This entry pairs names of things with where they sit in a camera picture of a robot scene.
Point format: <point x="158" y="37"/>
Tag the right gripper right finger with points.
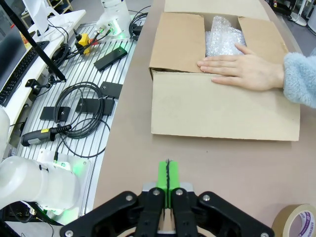
<point x="185" y="212"/>

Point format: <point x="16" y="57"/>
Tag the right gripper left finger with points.
<point x="150" y="212"/>

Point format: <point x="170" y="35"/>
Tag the large brown cardboard box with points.
<point x="212" y="111"/>

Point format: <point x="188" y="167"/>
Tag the left forearm blue fleece sleeve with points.
<point x="301" y="79"/>

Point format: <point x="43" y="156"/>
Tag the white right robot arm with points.
<point x="37" y="182"/>

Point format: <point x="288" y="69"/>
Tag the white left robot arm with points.
<point x="113" y="17"/>

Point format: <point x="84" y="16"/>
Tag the clear bubble wrap bundle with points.
<point x="222" y="37"/>

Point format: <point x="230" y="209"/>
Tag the person's left hand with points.
<point x="251" y="70"/>

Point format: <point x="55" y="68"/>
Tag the brown packing tape roll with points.
<point x="291" y="222"/>

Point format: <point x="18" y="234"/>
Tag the wide black mounting plate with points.
<point x="93" y="107"/>

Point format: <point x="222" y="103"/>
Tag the square black mounting plate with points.
<point x="111" y="89"/>

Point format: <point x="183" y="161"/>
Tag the black handheld barcode scanner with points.
<point x="37" y="137"/>

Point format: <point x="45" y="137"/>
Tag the small black mounting plate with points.
<point x="50" y="114"/>

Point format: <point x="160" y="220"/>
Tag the long black mounting plate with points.
<point x="109" y="59"/>

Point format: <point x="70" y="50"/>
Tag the black keyboard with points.
<point x="19" y="74"/>

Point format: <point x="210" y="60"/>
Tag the black tripod leg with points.
<point x="37" y="49"/>

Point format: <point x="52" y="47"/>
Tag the dark computer monitor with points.
<point x="10" y="51"/>

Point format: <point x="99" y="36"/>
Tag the slatted aluminium base plate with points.
<point x="79" y="71"/>

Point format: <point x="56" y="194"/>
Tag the black clamp mount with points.
<point x="33" y="84"/>

